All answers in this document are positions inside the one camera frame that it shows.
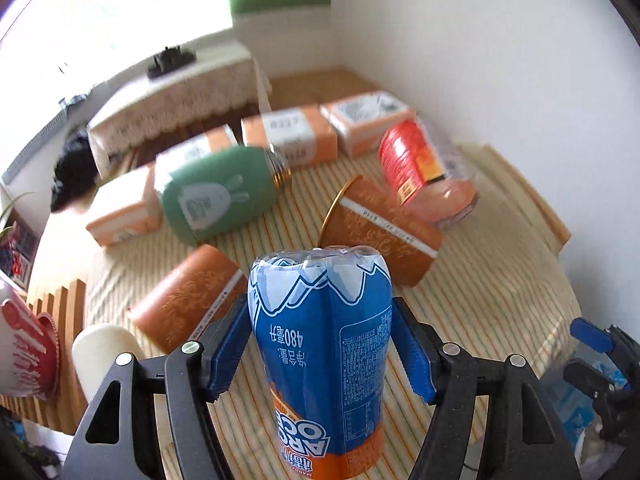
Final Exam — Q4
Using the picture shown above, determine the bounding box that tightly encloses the orange white tissue pack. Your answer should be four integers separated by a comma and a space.
86, 165, 164, 247
320, 91, 417, 157
241, 105, 338, 168
155, 125, 240, 196

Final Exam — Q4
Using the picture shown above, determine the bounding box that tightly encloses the green plant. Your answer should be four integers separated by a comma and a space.
0, 190, 37, 243

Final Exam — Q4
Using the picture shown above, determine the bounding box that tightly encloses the clear plastic bottle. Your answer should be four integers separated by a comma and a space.
537, 342, 608, 466

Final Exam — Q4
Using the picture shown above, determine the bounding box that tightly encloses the red and white cup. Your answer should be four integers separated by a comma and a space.
0, 280, 63, 401

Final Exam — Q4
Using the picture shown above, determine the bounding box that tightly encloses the colourful book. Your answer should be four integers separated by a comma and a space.
0, 210, 42, 292

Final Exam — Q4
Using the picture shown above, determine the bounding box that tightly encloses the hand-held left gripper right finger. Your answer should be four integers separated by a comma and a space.
392, 296, 584, 480

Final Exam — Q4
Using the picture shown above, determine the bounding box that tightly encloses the orange patterned paper cup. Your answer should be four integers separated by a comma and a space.
127, 244, 249, 353
319, 175, 445, 288

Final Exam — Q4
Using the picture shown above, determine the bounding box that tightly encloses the blue label plastic bottle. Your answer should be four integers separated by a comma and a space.
247, 245, 396, 478

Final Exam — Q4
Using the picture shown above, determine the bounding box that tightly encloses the black device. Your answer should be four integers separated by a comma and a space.
146, 46, 196, 80

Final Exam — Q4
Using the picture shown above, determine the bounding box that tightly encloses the white cylinder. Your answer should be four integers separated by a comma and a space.
71, 324, 146, 406

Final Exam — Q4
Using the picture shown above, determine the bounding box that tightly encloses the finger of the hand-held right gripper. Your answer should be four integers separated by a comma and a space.
570, 317, 640, 361
563, 359, 618, 398

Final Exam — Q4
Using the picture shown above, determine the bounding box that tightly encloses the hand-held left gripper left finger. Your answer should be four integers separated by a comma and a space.
74, 292, 250, 480

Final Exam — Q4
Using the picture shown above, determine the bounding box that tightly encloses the low table with lace cloth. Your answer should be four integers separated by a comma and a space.
86, 42, 273, 181

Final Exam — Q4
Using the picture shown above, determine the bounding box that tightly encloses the green rabbit print jar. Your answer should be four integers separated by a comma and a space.
154, 146, 293, 247

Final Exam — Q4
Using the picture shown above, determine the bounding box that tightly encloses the red label clear bottle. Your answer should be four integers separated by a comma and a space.
378, 119, 448, 206

